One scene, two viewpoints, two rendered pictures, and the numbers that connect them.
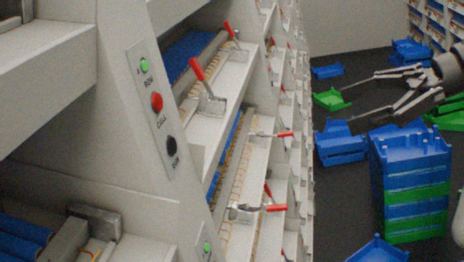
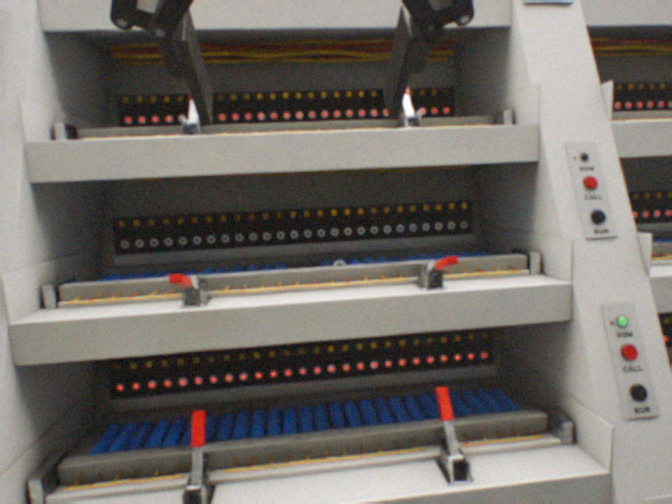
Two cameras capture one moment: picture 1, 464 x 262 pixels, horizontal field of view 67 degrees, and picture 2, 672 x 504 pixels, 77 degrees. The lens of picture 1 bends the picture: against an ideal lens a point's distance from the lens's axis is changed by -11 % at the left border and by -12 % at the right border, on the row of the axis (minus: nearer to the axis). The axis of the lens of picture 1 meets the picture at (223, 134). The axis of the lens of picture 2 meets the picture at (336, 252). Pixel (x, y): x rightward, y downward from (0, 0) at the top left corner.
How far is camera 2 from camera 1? 85 cm
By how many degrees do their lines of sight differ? 75
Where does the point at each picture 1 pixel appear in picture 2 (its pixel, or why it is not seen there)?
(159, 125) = not seen: outside the picture
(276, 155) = (583, 387)
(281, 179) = (593, 461)
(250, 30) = (526, 103)
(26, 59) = not seen: outside the picture
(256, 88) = (542, 219)
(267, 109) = (557, 263)
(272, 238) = (365, 485)
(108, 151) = not seen: outside the picture
